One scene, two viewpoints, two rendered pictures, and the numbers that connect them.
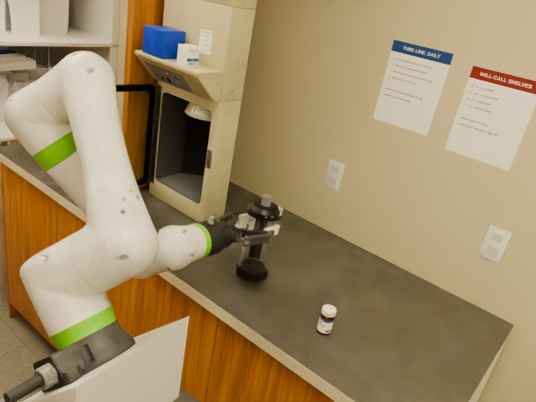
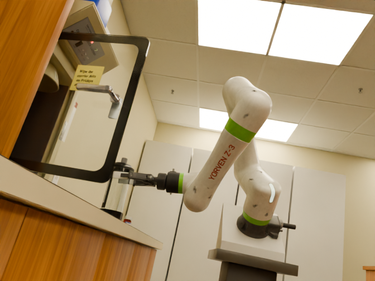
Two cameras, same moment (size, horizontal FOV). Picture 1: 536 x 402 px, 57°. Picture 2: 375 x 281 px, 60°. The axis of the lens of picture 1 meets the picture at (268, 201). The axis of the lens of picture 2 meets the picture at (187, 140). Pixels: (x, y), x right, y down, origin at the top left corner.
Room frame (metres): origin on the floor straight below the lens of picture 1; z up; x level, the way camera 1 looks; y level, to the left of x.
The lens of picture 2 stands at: (1.75, 1.40, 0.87)
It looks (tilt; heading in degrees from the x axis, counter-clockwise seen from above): 20 degrees up; 242
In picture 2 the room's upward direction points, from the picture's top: 12 degrees clockwise
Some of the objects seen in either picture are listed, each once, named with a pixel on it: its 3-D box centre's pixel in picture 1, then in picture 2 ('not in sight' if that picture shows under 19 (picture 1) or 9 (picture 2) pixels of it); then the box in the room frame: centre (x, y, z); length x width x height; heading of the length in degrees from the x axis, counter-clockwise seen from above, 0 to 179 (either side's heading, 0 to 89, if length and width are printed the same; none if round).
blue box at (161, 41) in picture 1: (163, 41); (89, 7); (1.70, 0.45, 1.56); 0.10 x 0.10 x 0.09; 55
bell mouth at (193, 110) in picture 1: (209, 107); not in sight; (1.77, 0.28, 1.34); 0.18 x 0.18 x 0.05
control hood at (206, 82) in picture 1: (176, 76); (88, 46); (1.66, 0.38, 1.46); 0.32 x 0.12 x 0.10; 55
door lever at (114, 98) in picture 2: not in sight; (97, 91); (1.63, 0.66, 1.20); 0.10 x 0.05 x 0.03; 139
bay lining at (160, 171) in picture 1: (205, 143); not in sight; (1.80, 0.28, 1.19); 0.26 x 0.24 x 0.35; 55
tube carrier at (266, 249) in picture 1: (258, 240); (116, 190); (1.30, 0.01, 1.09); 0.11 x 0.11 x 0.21
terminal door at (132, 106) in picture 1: (114, 139); (75, 98); (1.66, 0.59, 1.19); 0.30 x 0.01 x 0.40; 139
